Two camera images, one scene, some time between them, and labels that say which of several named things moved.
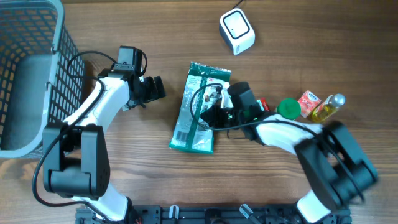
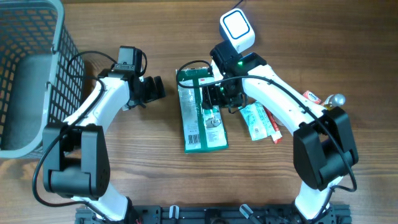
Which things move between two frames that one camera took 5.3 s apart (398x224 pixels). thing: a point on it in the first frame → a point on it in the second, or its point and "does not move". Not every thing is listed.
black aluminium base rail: (188, 214) does not move
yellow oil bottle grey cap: (326, 109) does not move
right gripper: (216, 121) → (210, 98)
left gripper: (152, 94) does not move
